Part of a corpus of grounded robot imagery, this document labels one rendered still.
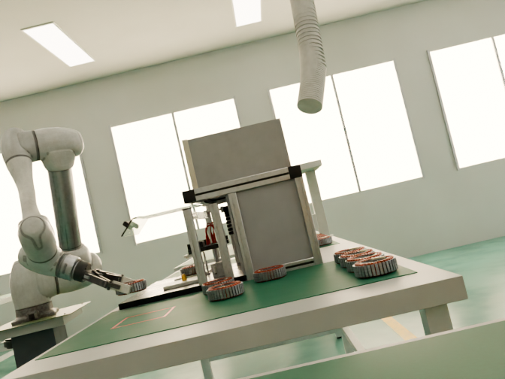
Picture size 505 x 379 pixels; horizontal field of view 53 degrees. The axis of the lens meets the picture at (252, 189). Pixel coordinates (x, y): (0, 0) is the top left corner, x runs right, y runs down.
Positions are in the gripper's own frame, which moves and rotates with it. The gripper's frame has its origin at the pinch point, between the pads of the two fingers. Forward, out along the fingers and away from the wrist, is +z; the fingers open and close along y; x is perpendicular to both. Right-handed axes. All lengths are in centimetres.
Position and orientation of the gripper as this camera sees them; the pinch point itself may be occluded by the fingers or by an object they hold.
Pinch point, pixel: (130, 286)
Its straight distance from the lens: 191.0
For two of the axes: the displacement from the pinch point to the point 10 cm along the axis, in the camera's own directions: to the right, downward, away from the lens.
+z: 9.6, 2.9, -0.5
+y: -0.3, -0.5, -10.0
